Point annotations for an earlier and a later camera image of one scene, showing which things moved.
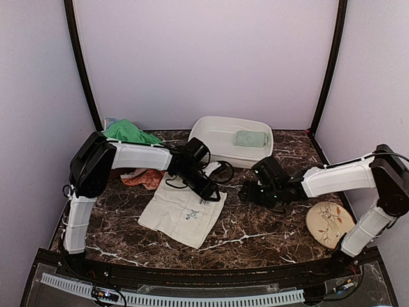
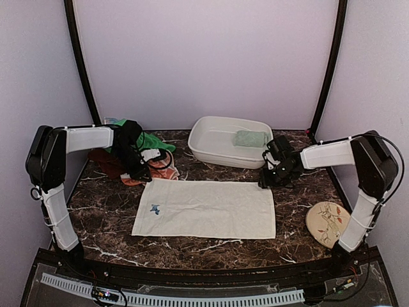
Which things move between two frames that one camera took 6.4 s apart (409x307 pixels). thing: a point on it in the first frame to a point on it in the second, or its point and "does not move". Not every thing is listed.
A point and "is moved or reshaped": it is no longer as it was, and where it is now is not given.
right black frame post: x=342 y=15 does not move
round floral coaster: x=328 y=222 does not move
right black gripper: x=249 y=193 to x=266 y=180
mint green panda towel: x=250 y=139 does not move
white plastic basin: x=239 y=141 does not move
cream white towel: x=177 y=211 is moved or reshaped
